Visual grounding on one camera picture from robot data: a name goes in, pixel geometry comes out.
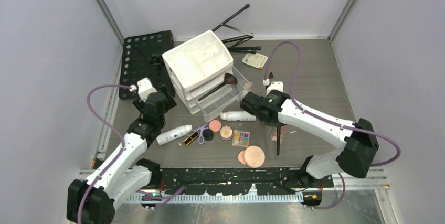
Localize white plastic drawer organizer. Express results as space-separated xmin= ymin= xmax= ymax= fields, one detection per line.
xmin=162 ymin=30 xmax=252 ymax=122

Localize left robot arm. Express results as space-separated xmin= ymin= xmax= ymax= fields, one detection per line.
xmin=67 ymin=91 xmax=176 ymax=223

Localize black music stand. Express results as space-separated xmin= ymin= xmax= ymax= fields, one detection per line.
xmin=119 ymin=4 xmax=261 ymax=95

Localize white sachet packet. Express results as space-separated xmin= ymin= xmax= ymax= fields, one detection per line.
xmin=242 ymin=53 xmax=268 ymax=69

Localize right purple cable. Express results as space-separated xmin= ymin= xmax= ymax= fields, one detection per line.
xmin=263 ymin=41 xmax=401 ymax=210

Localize black round jar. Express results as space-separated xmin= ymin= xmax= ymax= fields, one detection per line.
xmin=202 ymin=129 xmax=214 ymax=141

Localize small white bottle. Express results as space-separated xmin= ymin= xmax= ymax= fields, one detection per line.
xmin=220 ymin=111 xmax=256 ymax=122

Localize nude eyeshadow palette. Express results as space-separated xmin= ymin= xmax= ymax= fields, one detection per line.
xmin=270 ymin=125 xmax=288 ymax=142

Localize large round powder compact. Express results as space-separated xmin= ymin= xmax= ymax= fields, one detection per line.
xmin=243 ymin=146 xmax=266 ymax=168

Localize purple cable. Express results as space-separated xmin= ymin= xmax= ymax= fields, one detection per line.
xmin=76 ymin=84 xmax=187 ymax=224
xmin=263 ymin=41 xmax=401 ymax=210

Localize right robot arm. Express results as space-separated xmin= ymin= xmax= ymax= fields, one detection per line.
xmin=240 ymin=90 xmax=379 ymax=188

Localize black gold lipstick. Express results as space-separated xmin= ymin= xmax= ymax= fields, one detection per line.
xmin=183 ymin=134 xmax=198 ymax=146

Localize purple eyelash curler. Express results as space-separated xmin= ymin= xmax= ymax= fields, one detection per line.
xmin=187 ymin=124 xmax=208 ymax=144

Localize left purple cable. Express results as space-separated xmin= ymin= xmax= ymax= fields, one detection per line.
xmin=76 ymin=84 xmax=187 ymax=224

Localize small pink powder puff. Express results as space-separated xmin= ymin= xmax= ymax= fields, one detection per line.
xmin=238 ymin=150 xmax=246 ymax=165

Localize beige powder jar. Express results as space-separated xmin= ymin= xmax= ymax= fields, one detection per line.
xmin=219 ymin=126 xmax=234 ymax=141

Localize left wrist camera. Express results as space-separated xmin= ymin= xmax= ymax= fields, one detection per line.
xmin=129 ymin=78 xmax=157 ymax=102

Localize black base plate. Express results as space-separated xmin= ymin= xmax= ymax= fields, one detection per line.
xmin=128 ymin=167 xmax=334 ymax=196

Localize colorful eyeshadow palette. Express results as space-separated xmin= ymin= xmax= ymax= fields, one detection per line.
xmin=232 ymin=130 xmax=251 ymax=148

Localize large white spray bottle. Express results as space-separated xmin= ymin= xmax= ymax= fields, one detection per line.
xmin=156 ymin=124 xmax=192 ymax=145

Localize black makeup brush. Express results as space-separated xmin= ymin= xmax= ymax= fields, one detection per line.
xmin=198 ymin=73 xmax=238 ymax=101
xmin=276 ymin=127 xmax=281 ymax=156

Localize pink round compact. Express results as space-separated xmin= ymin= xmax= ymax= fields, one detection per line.
xmin=208 ymin=120 xmax=222 ymax=133

